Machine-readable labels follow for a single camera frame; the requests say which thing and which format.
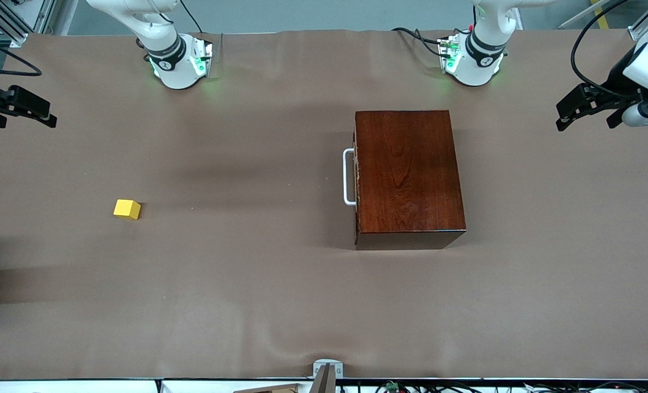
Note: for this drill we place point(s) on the yellow wooden block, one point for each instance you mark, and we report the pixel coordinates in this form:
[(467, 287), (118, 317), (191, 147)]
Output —
[(126, 209)]

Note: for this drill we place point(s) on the small green connector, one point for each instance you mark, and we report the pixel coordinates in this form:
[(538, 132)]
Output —
[(392, 386)]

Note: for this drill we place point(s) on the dark brown wooden cabinet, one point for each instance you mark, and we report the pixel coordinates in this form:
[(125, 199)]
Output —
[(411, 180)]

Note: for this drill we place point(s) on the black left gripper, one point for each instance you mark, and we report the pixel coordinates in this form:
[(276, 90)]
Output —
[(618, 83)]

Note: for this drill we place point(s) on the light wooden board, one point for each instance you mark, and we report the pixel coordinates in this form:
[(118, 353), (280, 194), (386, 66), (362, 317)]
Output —
[(274, 389)]

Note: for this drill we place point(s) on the brown table cover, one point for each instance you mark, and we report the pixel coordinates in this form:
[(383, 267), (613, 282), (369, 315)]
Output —
[(192, 300)]

